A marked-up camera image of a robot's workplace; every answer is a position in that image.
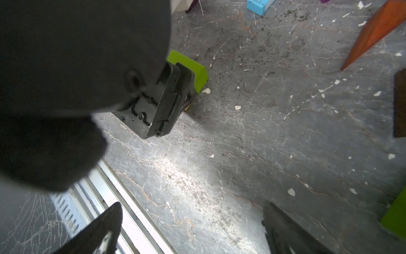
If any orange red wedge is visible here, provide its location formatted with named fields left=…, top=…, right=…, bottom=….
left=341, top=0, right=406, bottom=70

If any purple wedge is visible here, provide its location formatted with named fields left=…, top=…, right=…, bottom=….
left=186, top=0, right=199, bottom=13

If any light blue long block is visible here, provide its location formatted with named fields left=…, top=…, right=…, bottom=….
left=246, top=0, right=275, bottom=16

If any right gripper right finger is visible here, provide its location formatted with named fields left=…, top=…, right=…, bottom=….
left=262, top=202, right=332, bottom=254

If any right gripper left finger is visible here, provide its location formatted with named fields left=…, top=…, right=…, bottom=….
left=55, top=202, right=123, bottom=254

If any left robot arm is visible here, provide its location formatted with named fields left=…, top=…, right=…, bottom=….
left=1, top=1, right=197, bottom=192

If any metal front rail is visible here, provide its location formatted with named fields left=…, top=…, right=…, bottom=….
left=50, top=160, right=176, bottom=254

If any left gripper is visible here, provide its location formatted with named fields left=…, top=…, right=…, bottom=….
left=113, top=62, right=197, bottom=139

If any green block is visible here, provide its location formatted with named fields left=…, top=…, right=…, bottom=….
left=380, top=188, right=406, bottom=240
left=167, top=50, right=208, bottom=94

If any brown wedge flat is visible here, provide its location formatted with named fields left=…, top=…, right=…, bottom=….
left=393, top=69, right=406, bottom=138

